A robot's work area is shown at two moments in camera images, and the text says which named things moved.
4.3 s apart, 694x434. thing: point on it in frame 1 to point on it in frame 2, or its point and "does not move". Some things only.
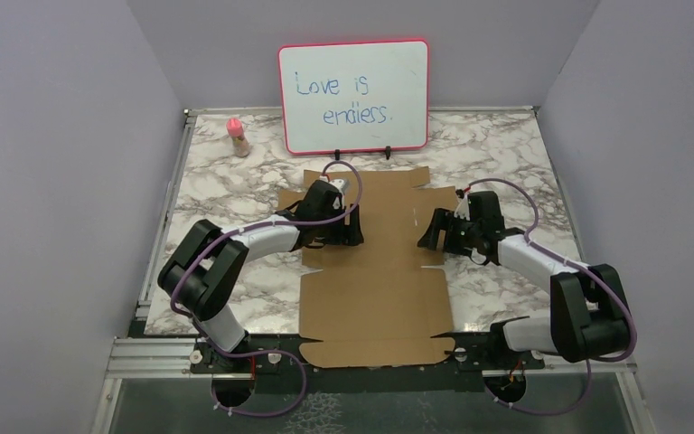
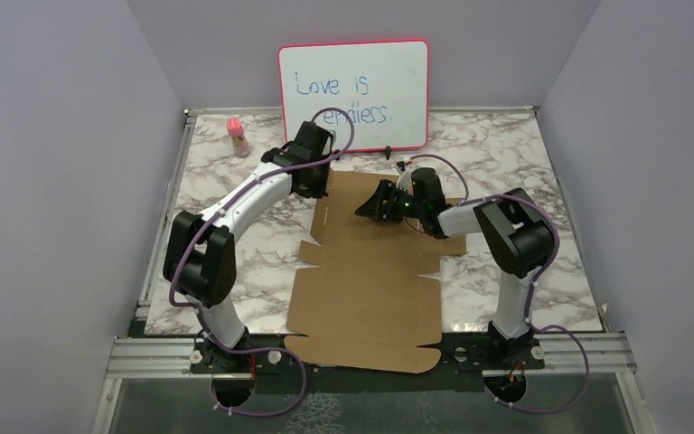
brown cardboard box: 377,304 does not move
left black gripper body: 333,212 to 317,185
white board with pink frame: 349,97 does not move
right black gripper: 442,219 to 386,191
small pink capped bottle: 236,131 does not move
